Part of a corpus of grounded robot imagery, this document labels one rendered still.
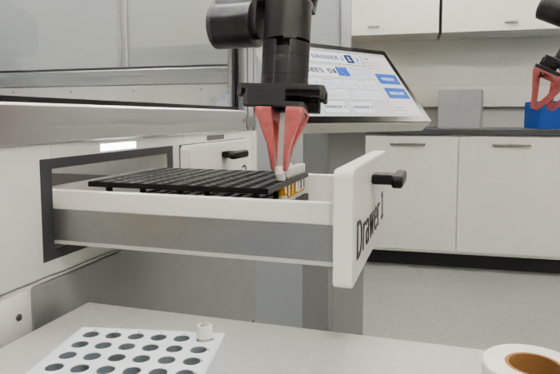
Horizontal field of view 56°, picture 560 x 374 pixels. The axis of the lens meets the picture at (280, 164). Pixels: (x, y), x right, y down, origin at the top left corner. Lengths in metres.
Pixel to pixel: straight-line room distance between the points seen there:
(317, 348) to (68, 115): 0.38
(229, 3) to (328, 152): 0.94
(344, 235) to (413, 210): 3.04
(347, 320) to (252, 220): 1.22
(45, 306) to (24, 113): 0.21
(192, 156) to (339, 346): 0.46
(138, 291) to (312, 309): 0.97
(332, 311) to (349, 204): 1.20
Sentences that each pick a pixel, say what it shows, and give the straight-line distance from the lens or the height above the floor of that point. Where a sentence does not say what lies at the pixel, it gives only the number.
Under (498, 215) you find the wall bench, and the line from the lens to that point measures 3.56.
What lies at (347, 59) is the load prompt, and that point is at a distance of 1.68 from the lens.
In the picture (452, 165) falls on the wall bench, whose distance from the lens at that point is 3.49.
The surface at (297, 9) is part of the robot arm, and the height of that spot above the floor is 1.10.
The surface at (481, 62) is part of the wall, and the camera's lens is 4.22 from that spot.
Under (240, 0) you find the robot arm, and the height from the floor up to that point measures 1.12.
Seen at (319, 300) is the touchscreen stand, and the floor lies 0.42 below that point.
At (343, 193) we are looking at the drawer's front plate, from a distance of 0.47.
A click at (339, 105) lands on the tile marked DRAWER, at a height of 1.01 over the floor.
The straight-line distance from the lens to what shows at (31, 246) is 0.62.
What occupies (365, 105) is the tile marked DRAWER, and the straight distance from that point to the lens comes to 1.55.
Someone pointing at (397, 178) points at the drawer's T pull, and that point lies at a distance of 0.58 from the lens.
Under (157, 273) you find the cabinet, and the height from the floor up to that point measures 0.74.
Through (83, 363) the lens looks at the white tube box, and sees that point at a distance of 0.43.
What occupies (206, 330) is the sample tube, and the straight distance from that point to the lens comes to 0.44.
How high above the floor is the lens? 0.98
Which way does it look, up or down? 5 degrees down
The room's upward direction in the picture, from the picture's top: straight up
